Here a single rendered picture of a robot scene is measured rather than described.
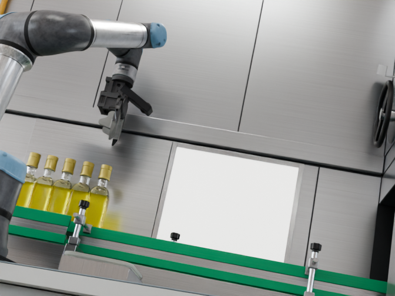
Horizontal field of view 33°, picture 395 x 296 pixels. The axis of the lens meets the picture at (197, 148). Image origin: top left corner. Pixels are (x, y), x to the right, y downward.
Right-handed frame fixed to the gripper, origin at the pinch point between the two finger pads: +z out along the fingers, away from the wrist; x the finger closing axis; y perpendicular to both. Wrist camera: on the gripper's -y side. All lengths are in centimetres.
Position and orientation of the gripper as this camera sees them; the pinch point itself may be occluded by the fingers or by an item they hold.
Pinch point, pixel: (114, 139)
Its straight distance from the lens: 208.0
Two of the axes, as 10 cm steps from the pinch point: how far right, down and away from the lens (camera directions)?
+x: -0.3, -3.4, -9.4
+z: -2.0, 9.2, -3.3
